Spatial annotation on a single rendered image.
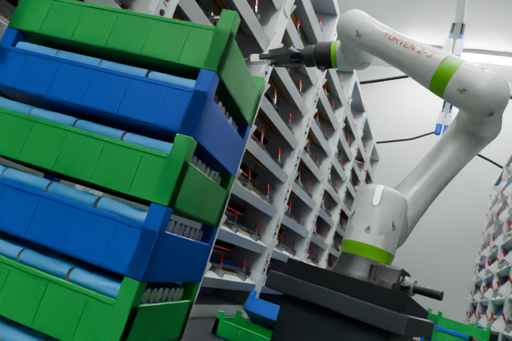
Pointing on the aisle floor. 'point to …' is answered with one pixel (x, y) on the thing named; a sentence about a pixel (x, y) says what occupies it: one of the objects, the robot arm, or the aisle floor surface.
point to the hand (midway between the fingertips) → (260, 58)
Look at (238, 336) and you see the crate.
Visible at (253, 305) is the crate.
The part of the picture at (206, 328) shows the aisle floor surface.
